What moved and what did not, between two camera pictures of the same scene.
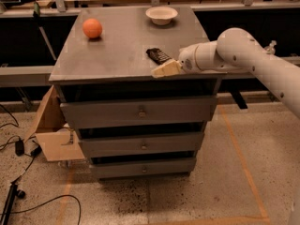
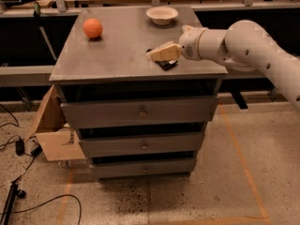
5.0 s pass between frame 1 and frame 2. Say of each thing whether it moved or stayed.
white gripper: moved
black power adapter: stayed
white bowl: stayed
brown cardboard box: stayed
